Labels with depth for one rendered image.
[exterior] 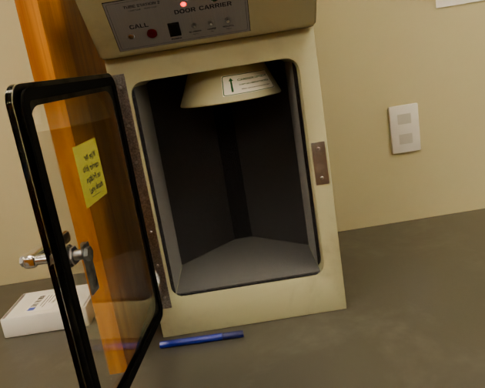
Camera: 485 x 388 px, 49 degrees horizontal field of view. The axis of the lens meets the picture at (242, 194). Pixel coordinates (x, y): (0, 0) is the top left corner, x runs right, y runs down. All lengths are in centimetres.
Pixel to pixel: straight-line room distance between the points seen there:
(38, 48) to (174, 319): 48
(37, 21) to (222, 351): 55
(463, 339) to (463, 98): 69
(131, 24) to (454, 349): 64
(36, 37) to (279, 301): 55
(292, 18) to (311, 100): 13
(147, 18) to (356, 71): 65
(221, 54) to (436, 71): 66
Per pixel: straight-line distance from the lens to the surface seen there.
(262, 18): 80
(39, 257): 63
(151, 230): 89
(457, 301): 97
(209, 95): 86
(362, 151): 133
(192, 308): 93
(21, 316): 111
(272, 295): 92
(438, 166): 139
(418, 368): 80
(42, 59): 79
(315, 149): 86
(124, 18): 78
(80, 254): 61
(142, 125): 86
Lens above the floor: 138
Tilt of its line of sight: 14 degrees down
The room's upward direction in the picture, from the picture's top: 9 degrees counter-clockwise
